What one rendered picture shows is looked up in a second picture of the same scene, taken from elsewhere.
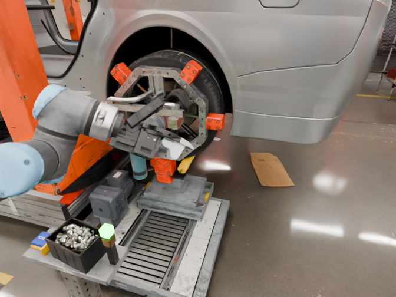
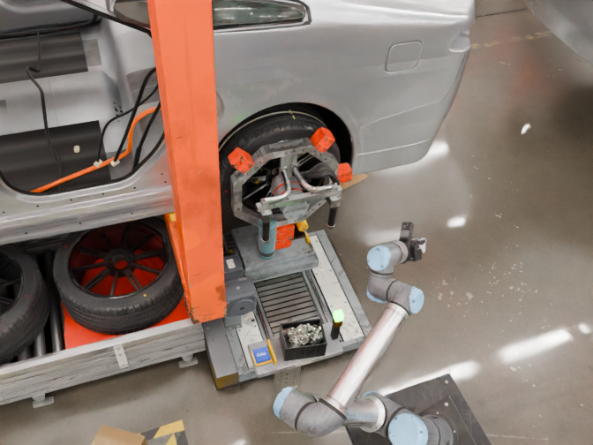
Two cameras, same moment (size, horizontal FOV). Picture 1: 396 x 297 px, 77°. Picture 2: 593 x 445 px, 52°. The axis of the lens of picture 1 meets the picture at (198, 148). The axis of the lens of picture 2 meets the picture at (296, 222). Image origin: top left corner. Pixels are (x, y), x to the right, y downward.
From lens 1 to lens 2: 2.23 m
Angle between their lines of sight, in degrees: 36
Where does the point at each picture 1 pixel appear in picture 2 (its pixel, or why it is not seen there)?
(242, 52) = (367, 108)
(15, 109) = (208, 257)
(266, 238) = not seen: hidden behind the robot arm
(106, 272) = (336, 346)
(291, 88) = (408, 124)
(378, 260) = (469, 227)
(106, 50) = not seen: hidden behind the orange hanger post
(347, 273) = (454, 251)
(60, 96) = (391, 253)
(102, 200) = (243, 297)
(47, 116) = (387, 267)
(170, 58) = (294, 129)
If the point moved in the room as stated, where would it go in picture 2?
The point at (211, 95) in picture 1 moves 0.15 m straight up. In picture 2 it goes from (334, 149) to (338, 126)
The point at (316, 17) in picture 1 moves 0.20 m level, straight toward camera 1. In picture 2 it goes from (429, 72) to (445, 98)
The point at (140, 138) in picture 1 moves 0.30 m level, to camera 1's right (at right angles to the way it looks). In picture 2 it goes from (415, 252) to (466, 222)
